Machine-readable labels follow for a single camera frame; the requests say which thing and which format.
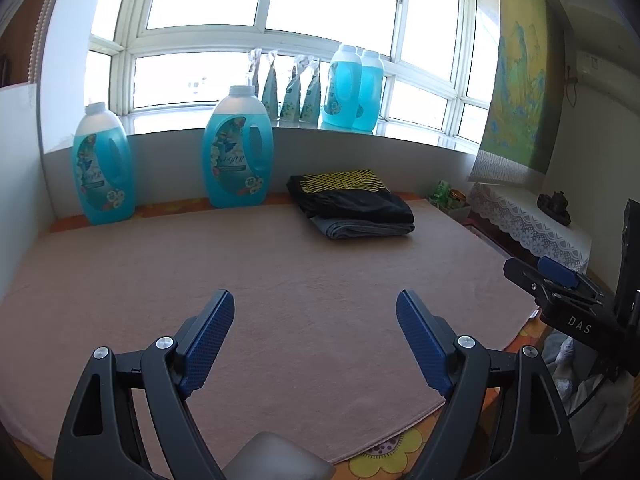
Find box with green items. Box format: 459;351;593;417
427;180;471;223

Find blue bottle on sill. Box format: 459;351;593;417
321;44;361;129
352;50;384;133

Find landscape painting scroll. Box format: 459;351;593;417
480;0;565;174

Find clothes pile on floor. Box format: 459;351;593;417
542;330;634;462

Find white window frame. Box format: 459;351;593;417
84;0;500;145

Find left blue detergent jug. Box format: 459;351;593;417
72;102;136;226

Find dark teapot tray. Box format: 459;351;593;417
537;191;572;226

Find refill pouch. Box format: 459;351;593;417
262;51;279;120
280;55;304;122
299;56;321;125

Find white lace cloth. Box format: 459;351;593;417
466;182;591;274

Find blue bottle on sill right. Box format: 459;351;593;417
352;50;384;133

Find black shorts yellow pattern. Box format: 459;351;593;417
286;169;414;224

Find white air conditioner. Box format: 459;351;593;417
576;51;639;93

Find white side panel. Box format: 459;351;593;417
0;84;54;294

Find folded blue grey jeans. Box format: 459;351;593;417
311;217;414;240

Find middle blue detergent jug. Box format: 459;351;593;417
201;84;273;208

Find blue bottle on sill left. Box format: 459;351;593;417
321;44;361;129

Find blue detergent jug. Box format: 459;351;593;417
201;84;273;208
72;102;136;226

